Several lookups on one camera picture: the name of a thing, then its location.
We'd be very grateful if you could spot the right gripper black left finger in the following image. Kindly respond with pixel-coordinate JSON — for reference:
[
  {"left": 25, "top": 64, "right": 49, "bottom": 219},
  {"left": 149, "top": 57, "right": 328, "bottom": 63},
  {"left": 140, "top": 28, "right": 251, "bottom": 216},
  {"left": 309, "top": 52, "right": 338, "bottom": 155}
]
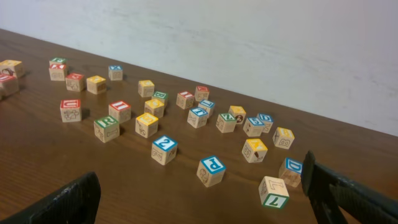
[{"left": 1, "top": 172, "right": 101, "bottom": 224}]

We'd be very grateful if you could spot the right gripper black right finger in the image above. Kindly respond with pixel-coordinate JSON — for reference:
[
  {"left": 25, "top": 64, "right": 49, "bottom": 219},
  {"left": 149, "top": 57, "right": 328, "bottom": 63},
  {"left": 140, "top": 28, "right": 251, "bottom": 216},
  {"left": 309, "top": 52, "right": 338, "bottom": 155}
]
[{"left": 301, "top": 151, "right": 397, "bottom": 224}]

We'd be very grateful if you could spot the blue D block lower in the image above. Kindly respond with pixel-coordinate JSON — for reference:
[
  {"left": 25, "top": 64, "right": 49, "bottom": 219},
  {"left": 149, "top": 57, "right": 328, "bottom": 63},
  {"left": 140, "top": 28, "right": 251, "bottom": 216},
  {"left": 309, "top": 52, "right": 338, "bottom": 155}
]
[{"left": 279, "top": 157, "right": 303, "bottom": 187}]

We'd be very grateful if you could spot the blue d block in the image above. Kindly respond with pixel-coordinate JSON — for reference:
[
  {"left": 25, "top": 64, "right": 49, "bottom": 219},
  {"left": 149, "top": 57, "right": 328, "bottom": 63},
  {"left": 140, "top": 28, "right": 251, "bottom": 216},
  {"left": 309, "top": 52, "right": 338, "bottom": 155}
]
[
  {"left": 257, "top": 113, "right": 274, "bottom": 133},
  {"left": 279, "top": 157, "right": 303, "bottom": 187}
]

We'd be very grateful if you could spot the green 7 block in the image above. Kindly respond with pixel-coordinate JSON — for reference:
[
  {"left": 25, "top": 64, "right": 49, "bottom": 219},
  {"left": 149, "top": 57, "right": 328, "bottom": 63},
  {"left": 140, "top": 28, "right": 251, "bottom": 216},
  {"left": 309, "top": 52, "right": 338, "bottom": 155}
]
[{"left": 258, "top": 176, "right": 289, "bottom": 209}]

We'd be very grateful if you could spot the green R block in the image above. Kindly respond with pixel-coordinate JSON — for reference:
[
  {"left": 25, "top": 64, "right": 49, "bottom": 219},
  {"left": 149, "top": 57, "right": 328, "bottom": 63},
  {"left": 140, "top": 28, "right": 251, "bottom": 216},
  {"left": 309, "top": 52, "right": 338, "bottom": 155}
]
[{"left": 93, "top": 115, "right": 120, "bottom": 143}]

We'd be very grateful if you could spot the yellow B block far right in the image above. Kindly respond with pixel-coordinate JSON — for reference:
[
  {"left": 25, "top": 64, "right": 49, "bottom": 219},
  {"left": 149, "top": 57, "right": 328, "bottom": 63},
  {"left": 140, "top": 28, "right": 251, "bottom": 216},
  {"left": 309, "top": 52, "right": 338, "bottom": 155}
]
[{"left": 272, "top": 127, "right": 295, "bottom": 149}]

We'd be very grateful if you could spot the red U block centre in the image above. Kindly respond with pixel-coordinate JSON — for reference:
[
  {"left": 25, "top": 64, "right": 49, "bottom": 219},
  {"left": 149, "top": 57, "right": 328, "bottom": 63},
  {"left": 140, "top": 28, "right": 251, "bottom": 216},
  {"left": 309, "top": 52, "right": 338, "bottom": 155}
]
[{"left": 60, "top": 99, "right": 82, "bottom": 123}]

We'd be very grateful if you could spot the red u block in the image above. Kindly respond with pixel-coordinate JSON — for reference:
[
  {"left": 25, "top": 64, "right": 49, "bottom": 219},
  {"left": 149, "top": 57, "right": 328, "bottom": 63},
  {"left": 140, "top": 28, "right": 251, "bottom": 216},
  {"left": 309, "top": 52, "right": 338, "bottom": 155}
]
[
  {"left": 1, "top": 74, "right": 19, "bottom": 96},
  {"left": 60, "top": 99, "right": 82, "bottom": 123}
]

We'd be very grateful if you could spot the yellow block right lower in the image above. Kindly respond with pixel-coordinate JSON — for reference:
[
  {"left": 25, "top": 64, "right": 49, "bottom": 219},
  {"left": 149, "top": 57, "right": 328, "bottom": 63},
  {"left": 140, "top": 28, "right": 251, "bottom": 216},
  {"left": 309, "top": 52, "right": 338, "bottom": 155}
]
[{"left": 242, "top": 139, "right": 268, "bottom": 163}]

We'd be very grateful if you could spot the blue 2 block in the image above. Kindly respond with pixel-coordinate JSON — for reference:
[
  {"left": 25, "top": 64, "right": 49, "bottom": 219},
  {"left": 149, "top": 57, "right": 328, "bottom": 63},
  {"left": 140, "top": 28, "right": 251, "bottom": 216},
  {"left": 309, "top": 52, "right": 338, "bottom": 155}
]
[{"left": 151, "top": 135, "right": 178, "bottom": 166}]

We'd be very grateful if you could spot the yellow block centre lower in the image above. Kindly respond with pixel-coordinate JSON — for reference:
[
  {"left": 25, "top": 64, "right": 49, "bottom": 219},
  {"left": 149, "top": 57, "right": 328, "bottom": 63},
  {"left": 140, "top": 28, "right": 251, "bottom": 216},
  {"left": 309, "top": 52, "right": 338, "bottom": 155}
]
[{"left": 135, "top": 113, "right": 159, "bottom": 138}]

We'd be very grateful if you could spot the blue D block upper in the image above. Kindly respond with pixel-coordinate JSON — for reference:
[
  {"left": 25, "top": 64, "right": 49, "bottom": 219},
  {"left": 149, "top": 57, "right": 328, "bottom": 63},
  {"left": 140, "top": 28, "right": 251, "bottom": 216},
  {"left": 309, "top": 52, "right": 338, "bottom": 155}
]
[{"left": 257, "top": 113, "right": 274, "bottom": 133}]

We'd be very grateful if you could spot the blue 5 block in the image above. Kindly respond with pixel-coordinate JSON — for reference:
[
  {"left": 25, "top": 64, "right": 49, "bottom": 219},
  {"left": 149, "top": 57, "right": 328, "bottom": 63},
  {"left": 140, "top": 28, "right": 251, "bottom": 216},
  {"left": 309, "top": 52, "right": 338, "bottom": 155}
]
[{"left": 243, "top": 117, "right": 265, "bottom": 137}]

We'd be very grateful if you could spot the yellow block beside Q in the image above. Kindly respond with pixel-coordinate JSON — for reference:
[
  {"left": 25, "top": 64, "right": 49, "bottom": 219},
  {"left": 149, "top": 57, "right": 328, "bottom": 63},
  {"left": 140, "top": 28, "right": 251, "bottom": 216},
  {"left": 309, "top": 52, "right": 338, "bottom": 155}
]
[{"left": 86, "top": 75, "right": 106, "bottom": 95}]

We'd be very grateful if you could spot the yellow block centre upper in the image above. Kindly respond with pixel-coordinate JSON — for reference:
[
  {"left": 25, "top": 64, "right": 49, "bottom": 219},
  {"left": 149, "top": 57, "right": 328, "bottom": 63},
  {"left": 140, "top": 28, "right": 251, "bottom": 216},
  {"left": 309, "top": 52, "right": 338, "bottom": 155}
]
[{"left": 144, "top": 99, "right": 165, "bottom": 118}]

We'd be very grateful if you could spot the blue P block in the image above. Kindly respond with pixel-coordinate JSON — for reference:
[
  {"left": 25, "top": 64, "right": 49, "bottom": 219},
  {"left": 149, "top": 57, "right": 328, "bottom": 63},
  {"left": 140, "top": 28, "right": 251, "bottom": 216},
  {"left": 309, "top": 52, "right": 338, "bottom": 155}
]
[{"left": 197, "top": 156, "right": 226, "bottom": 187}]

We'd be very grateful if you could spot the yellow block with animal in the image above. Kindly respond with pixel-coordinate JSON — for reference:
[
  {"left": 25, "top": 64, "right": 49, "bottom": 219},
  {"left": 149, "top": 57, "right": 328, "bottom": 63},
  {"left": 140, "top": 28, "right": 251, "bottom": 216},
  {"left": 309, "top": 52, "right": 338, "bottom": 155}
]
[{"left": 228, "top": 105, "right": 246, "bottom": 124}]

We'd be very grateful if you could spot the red X block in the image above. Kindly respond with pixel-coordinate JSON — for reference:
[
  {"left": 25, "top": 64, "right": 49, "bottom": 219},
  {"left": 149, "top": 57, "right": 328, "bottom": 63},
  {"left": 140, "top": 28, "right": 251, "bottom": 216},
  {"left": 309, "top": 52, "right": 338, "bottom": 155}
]
[{"left": 49, "top": 64, "right": 67, "bottom": 81}]

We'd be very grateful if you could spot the green Z block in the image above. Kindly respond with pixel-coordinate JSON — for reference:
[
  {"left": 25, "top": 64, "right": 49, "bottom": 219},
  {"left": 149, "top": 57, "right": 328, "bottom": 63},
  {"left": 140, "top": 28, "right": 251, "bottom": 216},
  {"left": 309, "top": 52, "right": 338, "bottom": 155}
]
[{"left": 216, "top": 113, "right": 237, "bottom": 133}]

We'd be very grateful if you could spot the green B block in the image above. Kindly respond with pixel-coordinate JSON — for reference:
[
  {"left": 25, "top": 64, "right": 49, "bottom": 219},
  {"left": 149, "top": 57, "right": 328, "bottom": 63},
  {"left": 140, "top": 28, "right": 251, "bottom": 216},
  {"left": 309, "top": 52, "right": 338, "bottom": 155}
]
[{"left": 152, "top": 91, "right": 169, "bottom": 105}]

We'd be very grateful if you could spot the red U block left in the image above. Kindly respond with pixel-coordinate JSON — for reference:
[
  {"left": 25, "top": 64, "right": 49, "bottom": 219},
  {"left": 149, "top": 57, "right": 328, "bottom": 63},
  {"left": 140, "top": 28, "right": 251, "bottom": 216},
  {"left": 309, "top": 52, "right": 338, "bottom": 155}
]
[{"left": 1, "top": 74, "right": 19, "bottom": 96}]

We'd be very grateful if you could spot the blue X block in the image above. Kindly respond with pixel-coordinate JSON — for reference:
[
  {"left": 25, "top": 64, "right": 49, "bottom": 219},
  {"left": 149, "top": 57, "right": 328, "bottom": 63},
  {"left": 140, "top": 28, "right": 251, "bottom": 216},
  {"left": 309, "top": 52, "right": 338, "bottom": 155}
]
[{"left": 108, "top": 65, "right": 123, "bottom": 81}]

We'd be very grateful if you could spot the green F block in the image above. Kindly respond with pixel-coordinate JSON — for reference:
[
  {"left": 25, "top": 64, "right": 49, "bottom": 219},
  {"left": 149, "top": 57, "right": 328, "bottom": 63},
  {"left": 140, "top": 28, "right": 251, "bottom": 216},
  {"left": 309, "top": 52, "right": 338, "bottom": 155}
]
[{"left": 49, "top": 57, "right": 67, "bottom": 65}]

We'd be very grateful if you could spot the blue T block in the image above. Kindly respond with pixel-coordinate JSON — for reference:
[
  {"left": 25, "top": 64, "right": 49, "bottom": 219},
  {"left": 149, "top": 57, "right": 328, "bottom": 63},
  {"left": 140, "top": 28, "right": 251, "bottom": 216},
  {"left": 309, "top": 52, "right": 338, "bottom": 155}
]
[{"left": 187, "top": 107, "right": 209, "bottom": 128}]

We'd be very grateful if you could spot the yellow block far left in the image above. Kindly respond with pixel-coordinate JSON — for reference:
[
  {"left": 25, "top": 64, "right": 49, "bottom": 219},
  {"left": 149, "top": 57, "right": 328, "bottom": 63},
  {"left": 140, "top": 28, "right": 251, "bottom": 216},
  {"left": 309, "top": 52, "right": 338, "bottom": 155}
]
[{"left": 0, "top": 60, "right": 25, "bottom": 78}]

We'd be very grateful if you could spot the red H block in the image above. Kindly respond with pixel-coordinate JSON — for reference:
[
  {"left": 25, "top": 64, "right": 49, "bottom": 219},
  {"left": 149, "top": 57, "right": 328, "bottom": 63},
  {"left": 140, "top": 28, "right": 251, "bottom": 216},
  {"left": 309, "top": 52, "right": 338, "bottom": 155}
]
[{"left": 195, "top": 86, "right": 210, "bottom": 101}]

